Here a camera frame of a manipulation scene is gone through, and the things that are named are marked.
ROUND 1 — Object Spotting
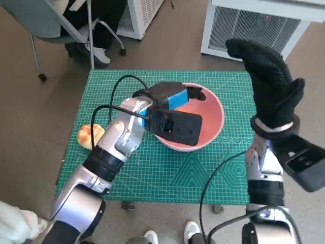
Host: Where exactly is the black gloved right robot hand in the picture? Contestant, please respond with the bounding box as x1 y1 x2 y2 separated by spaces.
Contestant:
225 38 305 130

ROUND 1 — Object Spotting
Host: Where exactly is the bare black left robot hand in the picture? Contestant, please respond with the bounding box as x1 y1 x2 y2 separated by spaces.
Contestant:
148 81 208 112

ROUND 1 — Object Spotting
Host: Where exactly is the pink bowl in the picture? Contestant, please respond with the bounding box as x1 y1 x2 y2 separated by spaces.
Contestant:
153 82 225 153

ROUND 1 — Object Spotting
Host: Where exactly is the round toy bread bun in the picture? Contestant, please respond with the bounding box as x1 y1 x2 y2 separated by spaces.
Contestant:
77 124 106 150

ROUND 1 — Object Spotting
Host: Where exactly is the large white grilled cabinet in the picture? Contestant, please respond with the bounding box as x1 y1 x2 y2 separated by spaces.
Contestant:
200 0 312 62

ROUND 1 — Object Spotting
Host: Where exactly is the green cutting mat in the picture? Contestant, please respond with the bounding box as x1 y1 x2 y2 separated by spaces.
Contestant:
55 69 254 205

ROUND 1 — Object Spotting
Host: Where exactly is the small white grilled cabinet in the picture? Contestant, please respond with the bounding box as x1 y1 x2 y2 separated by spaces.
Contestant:
115 0 166 41

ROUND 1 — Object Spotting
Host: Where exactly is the person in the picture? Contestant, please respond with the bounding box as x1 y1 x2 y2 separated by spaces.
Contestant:
63 0 127 69

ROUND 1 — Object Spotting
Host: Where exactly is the white shoe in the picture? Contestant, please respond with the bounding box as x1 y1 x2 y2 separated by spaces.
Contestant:
144 230 158 244
184 220 201 244

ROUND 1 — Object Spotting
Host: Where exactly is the white cloth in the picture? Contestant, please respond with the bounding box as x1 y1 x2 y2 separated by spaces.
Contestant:
0 200 49 244

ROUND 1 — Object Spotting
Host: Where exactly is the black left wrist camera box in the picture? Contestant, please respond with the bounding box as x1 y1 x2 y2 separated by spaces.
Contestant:
146 106 203 146

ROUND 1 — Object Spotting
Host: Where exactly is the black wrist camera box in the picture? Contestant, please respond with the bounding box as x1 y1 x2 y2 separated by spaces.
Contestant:
146 106 203 146
273 134 325 193

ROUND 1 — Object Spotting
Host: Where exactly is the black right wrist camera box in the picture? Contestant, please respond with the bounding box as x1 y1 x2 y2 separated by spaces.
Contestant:
273 134 325 193

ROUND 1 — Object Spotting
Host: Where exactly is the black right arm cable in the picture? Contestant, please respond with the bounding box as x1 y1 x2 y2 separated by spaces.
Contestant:
207 205 303 244
199 149 249 244

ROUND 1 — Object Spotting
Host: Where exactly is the grey chair with metal frame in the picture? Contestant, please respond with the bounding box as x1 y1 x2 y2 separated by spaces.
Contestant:
2 0 126 82

